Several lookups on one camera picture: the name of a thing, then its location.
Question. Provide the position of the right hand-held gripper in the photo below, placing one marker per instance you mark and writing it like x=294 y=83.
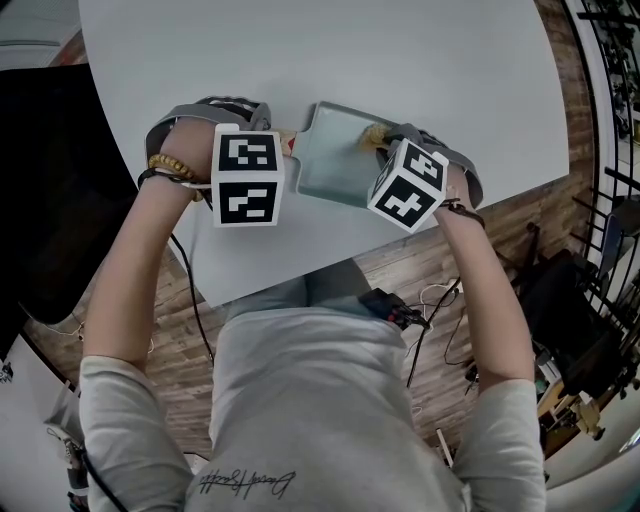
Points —
x=407 y=190

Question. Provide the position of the black office chair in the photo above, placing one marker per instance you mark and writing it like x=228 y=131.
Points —
x=55 y=200
x=565 y=320

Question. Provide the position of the person's grey trousers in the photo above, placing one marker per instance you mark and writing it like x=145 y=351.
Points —
x=310 y=290

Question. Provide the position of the person's right forearm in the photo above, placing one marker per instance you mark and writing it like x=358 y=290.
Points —
x=485 y=300

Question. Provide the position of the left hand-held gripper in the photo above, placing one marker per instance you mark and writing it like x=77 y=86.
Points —
x=247 y=175

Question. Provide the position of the tan fluffy fibre clump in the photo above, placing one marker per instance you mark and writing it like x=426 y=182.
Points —
x=372 y=137

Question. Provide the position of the black waist-worn device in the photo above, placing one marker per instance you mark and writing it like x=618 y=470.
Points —
x=387 y=302

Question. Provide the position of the person's white t-shirt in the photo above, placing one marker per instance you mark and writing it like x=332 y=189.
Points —
x=310 y=400

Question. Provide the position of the person's left hand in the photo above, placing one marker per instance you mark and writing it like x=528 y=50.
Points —
x=192 y=147

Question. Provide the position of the black metal railing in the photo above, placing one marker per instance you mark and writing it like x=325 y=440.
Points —
x=600 y=175

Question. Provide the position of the person's left forearm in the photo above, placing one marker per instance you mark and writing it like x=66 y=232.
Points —
x=135 y=260

